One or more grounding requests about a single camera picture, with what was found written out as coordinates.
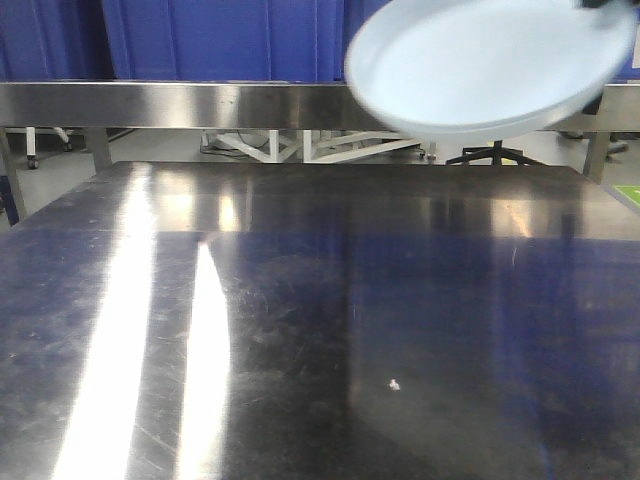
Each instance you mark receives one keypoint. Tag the stainless steel shelf rail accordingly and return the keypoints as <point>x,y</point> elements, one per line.
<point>184,105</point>

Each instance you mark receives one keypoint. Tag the white metal frame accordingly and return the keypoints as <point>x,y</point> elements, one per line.
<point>309,146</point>

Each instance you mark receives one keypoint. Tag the blue plastic crate centre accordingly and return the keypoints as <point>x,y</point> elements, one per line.
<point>277,40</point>

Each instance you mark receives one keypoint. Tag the blue plastic crate left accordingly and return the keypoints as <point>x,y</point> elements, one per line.
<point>54,40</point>

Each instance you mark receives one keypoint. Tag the pale blue plate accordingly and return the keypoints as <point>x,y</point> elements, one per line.
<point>485,70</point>

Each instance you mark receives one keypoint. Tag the steel shelf leg left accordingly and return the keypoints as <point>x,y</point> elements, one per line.
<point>97,141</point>

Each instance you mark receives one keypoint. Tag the blue plastic crate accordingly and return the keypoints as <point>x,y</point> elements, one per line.
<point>54,40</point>
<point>277,40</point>

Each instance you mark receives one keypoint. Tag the steel shelf leg right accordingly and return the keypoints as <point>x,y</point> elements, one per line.
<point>597,152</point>

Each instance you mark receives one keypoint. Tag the white cart leg with caster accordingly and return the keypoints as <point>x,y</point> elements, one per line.
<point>31,143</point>

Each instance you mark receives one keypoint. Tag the black office chair base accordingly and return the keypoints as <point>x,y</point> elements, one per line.
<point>495,152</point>

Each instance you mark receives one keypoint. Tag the steel shelf leg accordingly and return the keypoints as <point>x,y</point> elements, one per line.
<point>597,152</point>
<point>97,141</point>

